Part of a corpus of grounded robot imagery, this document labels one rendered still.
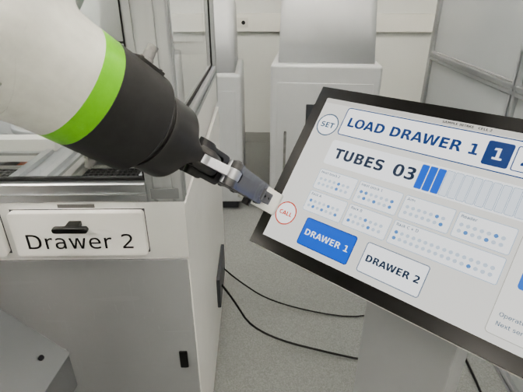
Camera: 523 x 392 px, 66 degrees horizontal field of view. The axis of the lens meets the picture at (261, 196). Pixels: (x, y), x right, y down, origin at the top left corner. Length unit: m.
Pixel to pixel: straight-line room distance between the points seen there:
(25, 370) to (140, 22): 0.59
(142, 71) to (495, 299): 0.47
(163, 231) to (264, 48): 3.20
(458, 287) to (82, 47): 0.49
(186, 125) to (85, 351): 0.95
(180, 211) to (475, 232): 0.58
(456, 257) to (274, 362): 1.30
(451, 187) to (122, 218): 0.65
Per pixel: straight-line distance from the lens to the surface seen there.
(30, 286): 1.14
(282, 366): 1.78
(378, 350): 0.82
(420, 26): 4.10
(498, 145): 0.64
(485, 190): 0.61
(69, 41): 0.30
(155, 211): 0.92
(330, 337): 1.91
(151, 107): 0.33
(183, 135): 0.36
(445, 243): 0.60
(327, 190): 0.67
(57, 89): 0.30
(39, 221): 1.00
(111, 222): 0.94
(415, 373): 0.81
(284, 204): 0.70
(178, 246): 0.96
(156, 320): 1.11
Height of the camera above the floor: 1.35
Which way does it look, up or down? 26 degrees down
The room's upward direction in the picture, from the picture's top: straight up
